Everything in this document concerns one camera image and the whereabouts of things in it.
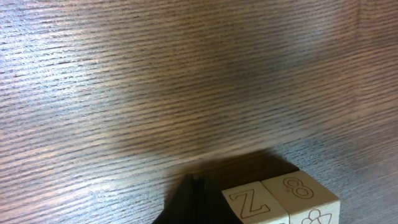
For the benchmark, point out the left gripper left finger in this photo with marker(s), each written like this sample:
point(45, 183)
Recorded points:
point(181, 207)

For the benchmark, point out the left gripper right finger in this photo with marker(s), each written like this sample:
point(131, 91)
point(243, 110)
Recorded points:
point(211, 206)

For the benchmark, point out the wooden block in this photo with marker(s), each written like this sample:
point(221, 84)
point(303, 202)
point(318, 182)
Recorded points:
point(254, 204)

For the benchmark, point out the blue H letter block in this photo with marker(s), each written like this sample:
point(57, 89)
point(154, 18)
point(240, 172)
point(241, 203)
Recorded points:
point(304, 199)

